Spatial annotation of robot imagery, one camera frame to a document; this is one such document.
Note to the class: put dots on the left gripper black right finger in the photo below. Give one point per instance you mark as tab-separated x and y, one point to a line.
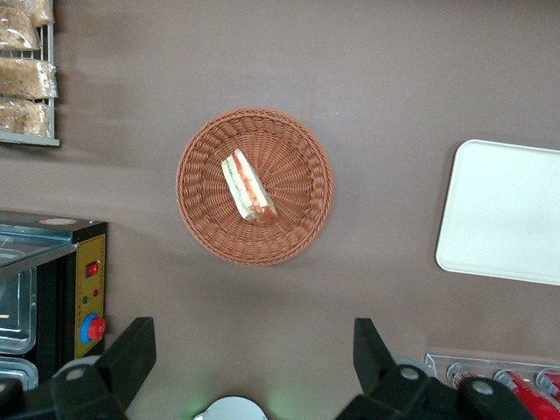
385	389

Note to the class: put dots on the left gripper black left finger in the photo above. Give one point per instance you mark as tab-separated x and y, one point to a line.
109	376

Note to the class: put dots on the triangle sandwich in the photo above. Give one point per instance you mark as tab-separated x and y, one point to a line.
247	188

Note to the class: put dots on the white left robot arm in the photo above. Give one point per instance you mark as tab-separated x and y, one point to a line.
234	409

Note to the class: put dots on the brown round wicker basket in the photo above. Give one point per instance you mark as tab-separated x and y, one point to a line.
205	219

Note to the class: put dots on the beige plastic tray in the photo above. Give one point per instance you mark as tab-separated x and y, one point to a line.
503	210

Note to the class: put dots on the red knob on blue base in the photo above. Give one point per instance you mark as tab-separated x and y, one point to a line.
94	328

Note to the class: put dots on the clear acrylic bottle rack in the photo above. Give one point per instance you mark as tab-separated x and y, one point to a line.
437	365

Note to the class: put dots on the red cola bottle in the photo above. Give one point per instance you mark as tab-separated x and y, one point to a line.
550	380
525	391
458	374

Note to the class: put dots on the steel warmer pan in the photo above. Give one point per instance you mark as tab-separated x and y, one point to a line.
17	372
17	324

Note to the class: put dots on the black food warmer, yellow panel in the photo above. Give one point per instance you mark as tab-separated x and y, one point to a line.
52	280

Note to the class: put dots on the clear bag of puffed snacks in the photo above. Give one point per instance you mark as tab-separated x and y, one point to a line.
30	11
22	117
17	37
26	78

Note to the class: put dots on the red rocker switch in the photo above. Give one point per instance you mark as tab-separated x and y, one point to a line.
92	270

